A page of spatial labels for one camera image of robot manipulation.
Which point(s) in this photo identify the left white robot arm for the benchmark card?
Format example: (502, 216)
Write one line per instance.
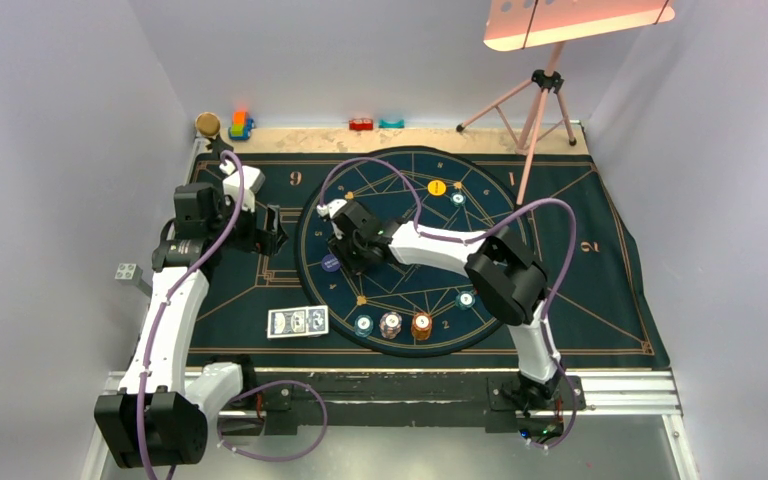
(156, 416)

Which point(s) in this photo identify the green poker chip stack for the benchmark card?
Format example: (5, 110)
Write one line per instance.
(363, 326)

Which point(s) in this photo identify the round blue poker mat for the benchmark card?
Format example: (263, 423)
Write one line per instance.
(389, 189)

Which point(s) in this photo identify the teal toy block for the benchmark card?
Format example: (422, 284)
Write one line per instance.
(391, 123)

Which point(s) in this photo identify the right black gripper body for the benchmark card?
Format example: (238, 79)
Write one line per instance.
(350, 252)

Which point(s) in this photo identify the blue playing card deck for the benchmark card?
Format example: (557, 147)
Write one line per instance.
(296, 322)

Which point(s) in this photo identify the pink white poker chip stack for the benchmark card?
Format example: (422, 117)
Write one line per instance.
(390, 325)

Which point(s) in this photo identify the purple small blind button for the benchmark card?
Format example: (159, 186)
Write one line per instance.
(330, 263)

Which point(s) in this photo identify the gold round knob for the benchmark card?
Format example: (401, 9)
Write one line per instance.
(207, 124)

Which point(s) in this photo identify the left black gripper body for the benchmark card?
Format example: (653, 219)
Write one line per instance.
(250, 238)

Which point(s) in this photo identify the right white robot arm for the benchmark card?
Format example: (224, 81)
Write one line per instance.
(507, 276)

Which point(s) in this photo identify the colourful toy block stack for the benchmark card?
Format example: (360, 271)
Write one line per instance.
(241, 126)

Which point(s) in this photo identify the red toy block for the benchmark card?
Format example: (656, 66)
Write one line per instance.
(361, 124)

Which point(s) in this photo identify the orange red poker chip stack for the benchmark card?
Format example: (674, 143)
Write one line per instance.
(421, 326)

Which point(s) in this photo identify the yellow dealer button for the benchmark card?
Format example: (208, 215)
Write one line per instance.
(436, 188)

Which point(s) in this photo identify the grey lego brick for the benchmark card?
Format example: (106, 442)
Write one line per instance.
(127, 272)

